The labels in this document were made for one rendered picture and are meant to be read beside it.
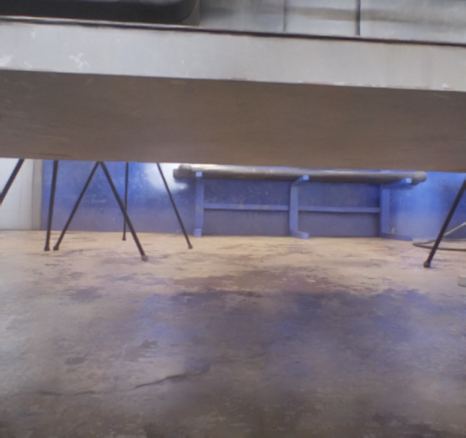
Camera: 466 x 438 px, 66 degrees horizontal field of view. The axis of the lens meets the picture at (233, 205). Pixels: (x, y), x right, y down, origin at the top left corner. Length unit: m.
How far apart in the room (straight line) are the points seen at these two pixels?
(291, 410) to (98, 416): 0.22
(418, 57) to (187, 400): 0.53
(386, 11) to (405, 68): 0.25
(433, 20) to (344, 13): 0.17
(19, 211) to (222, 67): 3.90
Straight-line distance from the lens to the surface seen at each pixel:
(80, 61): 0.52
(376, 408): 0.52
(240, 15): 0.72
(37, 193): 4.20
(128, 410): 0.48
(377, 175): 3.76
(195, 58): 0.50
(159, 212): 3.89
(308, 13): 0.75
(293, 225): 3.83
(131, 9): 0.57
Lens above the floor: 0.23
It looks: 1 degrees up
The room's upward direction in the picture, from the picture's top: 1 degrees clockwise
